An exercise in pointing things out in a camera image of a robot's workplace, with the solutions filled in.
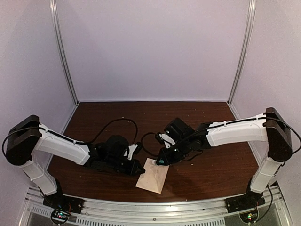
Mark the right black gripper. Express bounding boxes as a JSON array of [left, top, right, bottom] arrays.
[[157, 137, 191, 166]]

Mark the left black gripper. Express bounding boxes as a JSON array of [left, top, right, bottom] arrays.
[[105, 155, 145, 177]]

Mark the beige envelope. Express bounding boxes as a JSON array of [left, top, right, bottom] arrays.
[[135, 158, 169, 194]]

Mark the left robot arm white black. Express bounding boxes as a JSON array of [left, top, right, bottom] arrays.
[[1, 115, 145, 209]]

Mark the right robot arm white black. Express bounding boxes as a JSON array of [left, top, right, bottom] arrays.
[[156, 107, 300, 208]]

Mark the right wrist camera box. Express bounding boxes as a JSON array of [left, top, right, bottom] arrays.
[[155, 133, 175, 148]]

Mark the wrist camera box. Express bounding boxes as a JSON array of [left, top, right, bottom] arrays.
[[123, 142, 143, 161], [155, 133, 175, 148]]

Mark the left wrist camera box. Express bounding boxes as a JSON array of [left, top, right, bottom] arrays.
[[123, 142, 143, 161]]

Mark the right black braided cable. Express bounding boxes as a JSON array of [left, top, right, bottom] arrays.
[[142, 132, 160, 158]]

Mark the black braided cable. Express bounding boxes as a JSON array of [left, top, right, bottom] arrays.
[[90, 119, 139, 148], [142, 132, 160, 158]]

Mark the left black braided cable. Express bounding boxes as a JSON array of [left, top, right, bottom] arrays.
[[90, 119, 139, 148]]

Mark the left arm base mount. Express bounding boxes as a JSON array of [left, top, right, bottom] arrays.
[[43, 195, 84, 225]]

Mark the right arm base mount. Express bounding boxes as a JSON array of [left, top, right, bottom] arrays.
[[225, 194, 265, 224]]

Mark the right aluminium frame post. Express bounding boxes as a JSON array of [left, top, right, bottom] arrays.
[[227, 0, 256, 106]]

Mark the aluminium frame post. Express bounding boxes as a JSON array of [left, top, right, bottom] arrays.
[[49, 0, 79, 105], [227, 0, 256, 106]]

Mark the left aluminium frame post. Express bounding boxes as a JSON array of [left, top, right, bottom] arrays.
[[49, 0, 79, 105]]

